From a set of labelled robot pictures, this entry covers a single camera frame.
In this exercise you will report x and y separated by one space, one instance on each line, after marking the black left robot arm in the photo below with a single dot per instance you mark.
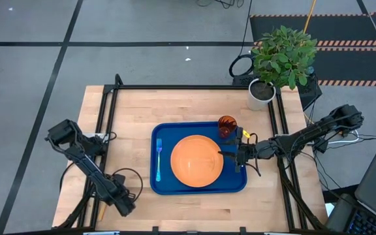
87 160

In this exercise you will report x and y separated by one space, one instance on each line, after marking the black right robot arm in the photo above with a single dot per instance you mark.
305 134

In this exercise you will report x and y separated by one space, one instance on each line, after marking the green leafy plant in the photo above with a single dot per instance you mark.
282 55

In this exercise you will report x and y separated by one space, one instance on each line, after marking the orange round plate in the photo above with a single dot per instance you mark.
196 161

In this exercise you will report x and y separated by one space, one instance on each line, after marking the yellow pole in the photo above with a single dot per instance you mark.
310 16

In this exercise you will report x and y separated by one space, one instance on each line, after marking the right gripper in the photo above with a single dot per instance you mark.
248 151

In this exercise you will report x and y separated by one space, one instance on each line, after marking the black hazard-striped floor mat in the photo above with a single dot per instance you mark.
348 29

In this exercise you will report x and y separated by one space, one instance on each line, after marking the white plant pot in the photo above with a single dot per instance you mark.
256 101

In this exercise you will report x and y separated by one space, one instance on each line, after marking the orange faceted plastic cup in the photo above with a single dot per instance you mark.
227 125

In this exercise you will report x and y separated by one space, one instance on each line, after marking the black aluminium table frame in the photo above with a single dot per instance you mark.
191 87

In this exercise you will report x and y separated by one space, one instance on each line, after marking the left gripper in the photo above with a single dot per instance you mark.
117 196

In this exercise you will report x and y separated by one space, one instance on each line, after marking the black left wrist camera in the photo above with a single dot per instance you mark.
119 179

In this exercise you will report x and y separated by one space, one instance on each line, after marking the blue plastic tray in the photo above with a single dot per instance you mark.
163 184

